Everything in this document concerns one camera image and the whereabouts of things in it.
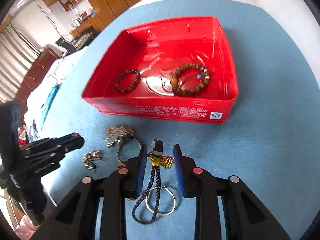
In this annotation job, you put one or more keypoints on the wooden desk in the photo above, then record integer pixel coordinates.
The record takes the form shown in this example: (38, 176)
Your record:
(85, 27)

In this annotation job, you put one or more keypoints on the red tin box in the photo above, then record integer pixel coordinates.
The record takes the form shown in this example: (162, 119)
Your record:
(162, 111)

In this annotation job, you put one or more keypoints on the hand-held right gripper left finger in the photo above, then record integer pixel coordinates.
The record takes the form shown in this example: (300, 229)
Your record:
(140, 170)

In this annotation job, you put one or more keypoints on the pink cloth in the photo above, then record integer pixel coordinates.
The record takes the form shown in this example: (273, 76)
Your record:
(25, 228)

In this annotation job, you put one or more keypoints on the silver gold link watch band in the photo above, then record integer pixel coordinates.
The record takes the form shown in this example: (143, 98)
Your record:
(120, 135)

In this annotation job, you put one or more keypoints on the wooden bed headboard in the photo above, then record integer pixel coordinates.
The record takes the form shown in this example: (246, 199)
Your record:
(37, 70)

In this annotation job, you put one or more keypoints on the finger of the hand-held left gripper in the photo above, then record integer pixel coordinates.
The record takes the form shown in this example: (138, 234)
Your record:
(65, 141)
(42, 167)

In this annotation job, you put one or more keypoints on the curtain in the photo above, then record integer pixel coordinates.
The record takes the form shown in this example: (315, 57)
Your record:
(15, 60)

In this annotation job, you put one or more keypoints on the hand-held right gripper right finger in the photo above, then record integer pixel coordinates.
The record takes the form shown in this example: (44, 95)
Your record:
(179, 170)

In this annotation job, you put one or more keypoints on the gold filigree pendant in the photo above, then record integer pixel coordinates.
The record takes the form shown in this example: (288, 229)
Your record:
(168, 162)

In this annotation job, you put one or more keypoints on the white bedding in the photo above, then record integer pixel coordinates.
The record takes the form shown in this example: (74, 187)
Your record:
(37, 100)

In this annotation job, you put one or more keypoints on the black chair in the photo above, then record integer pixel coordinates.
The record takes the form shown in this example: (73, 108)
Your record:
(65, 43)

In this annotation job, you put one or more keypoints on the teal folded blanket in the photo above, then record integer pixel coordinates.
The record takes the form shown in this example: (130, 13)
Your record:
(51, 95)

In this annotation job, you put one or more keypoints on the white air conditioner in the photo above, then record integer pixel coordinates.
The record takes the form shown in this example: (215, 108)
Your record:
(23, 3)

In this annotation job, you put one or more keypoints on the silver bangle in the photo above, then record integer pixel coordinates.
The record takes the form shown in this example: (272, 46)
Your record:
(135, 142)

